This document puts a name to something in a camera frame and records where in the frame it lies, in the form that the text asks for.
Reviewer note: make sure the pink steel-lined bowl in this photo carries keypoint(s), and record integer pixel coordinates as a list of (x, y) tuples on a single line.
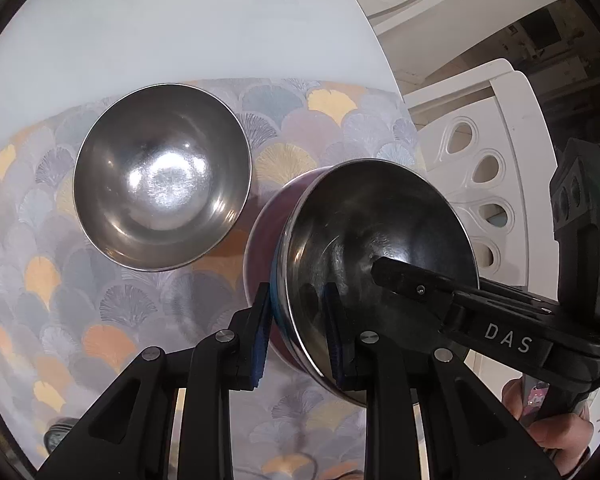
[(380, 220)]

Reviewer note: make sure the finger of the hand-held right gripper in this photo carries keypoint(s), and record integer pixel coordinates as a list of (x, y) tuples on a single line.
[(410, 280)]

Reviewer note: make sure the stainless steel bowl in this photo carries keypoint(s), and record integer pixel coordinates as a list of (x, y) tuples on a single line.
[(160, 180)]

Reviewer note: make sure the person's right hand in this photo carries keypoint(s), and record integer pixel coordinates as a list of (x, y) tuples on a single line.
[(565, 435)]

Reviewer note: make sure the dark background shelf unit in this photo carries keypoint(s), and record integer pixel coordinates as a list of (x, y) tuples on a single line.
[(570, 70)]

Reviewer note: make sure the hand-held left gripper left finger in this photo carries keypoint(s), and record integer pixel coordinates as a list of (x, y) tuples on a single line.
[(260, 340)]

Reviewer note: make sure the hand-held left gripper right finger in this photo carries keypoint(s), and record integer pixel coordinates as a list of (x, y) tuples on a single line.
[(335, 340)]

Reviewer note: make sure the ginkgo leaf pattern placemat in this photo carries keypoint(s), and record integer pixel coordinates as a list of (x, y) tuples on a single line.
[(105, 310)]

